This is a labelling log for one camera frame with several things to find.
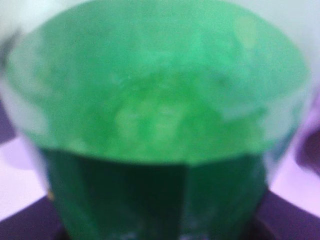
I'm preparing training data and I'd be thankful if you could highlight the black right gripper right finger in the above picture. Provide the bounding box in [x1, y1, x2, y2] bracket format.
[255, 191, 320, 240]

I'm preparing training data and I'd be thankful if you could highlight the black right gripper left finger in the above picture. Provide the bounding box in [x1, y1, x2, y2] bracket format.
[0, 197, 65, 240]

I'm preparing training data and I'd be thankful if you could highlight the green soda bottle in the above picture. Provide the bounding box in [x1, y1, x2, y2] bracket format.
[0, 0, 311, 240]

